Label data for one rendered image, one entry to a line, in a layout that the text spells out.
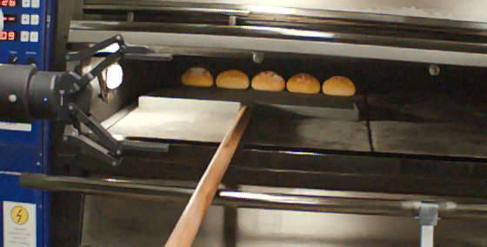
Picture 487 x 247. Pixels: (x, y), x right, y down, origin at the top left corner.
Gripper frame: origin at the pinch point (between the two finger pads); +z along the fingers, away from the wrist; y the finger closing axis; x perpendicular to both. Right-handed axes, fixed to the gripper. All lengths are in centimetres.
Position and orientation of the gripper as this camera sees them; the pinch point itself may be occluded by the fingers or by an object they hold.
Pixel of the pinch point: (162, 103)
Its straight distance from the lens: 153.4
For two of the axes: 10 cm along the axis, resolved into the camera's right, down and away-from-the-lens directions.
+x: -0.9, 1.5, -9.9
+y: -0.5, 9.9, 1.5
